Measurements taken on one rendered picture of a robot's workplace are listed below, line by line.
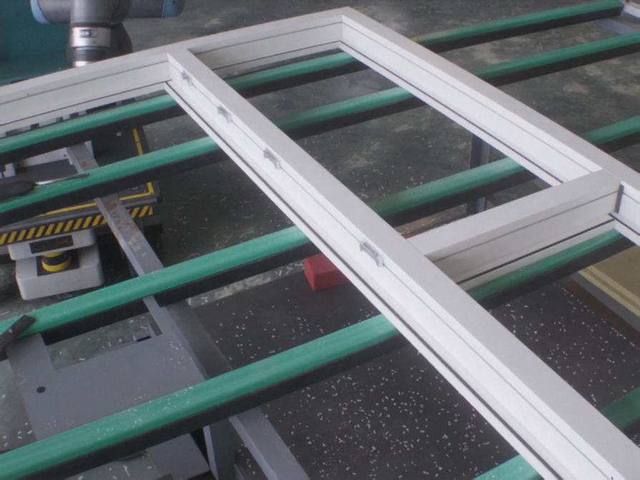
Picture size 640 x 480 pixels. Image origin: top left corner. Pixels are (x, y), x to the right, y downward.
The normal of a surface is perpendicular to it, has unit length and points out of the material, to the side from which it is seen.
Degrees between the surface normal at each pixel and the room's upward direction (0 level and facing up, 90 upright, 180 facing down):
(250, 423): 0
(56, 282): 90
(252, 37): 90
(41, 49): 90
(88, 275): 90
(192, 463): 0
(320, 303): 0
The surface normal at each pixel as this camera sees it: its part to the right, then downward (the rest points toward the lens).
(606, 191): 0.50, 0.48
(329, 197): -0.01, -0.83
